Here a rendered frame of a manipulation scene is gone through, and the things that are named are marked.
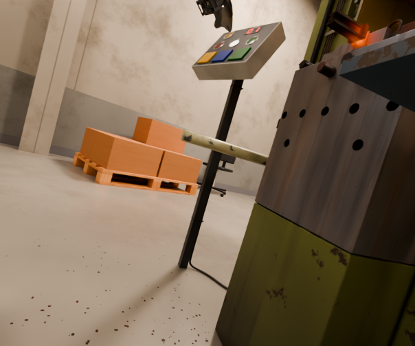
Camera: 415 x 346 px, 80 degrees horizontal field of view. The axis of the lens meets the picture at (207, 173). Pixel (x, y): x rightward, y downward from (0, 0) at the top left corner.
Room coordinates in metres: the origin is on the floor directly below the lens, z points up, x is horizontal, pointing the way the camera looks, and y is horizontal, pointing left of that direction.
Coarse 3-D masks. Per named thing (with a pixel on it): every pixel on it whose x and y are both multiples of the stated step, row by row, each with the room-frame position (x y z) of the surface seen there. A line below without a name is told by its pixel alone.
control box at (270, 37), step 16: (240, 32) 1.22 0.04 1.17; (256, 32) 1.12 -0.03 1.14; (272, 32) 1.06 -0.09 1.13; (224, 48) 1.18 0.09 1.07; (256, 48) 1.02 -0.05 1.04; (272, 48) 1.08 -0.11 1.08; (208, 64) 1.14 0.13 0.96; (224, 64) 1.07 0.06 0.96; (240, 64) 1.01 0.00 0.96; (256, 64) 1.04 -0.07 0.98
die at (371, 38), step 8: (368, 32) 0.68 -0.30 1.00; (376, 32) 0.65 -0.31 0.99; (384, 32) 0.63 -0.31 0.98; (392, 32) 0.64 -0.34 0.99; (368, 40) 0.67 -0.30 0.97; (376, 40) 0.65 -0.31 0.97; (336, 48) 0.77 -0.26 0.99; (344, 48) 0.74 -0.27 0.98; (352, 48) 0.71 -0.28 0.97; (328, 56) 0.79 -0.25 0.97
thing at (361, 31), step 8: (336, 16) 0.66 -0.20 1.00; (344, 16) 0.66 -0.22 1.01; (328, 24) 0.67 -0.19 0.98; (336, 24) 0.66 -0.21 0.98; (344, 24) 0.67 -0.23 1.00; (352, 24) 0.68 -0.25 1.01; (360, 24) 0.68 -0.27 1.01; (344, 32) 0.68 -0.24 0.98; (352, 32) 0.67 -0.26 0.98; (360, 32) 0.68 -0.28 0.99; (352, 40) 0.70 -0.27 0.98; (360, 40) 0.69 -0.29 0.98
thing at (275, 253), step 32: (256, 224) 0.78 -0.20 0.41; (288, 224) 0.65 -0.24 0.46; (256, 256) 0.73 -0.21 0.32; (288, 256) 0.62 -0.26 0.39; (320, 256) 0.53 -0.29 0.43; (352, 256) 0.47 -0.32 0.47; (256, 288) 0.69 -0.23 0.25; (288, 288) 0.58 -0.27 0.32; (320, 288) 0.51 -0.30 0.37; (352, 288) 0.48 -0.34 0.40; (384, 288) 0.52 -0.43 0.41; (224, 320) 0.79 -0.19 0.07; (256, 320) 0.65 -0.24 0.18; (288, 320) 0.56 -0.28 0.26; (320, 320) 0.49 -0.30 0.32; (352, 320) 0.49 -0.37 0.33; (384, 320) 0.53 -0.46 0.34
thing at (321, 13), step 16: (336, 0) 1.06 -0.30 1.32; (352, 0) 0.98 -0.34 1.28; (368, 0) 0.93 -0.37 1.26; (384, 0) 0.95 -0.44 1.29; (400, 0) 0.97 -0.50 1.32; (320, 16) 1.13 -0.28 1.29; (352, 16) 0.99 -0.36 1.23; (368, 16) 0.93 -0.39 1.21; (384, 16) 0.96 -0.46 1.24; (400, 16) 0.98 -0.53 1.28; (320, 48) 1.07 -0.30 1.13
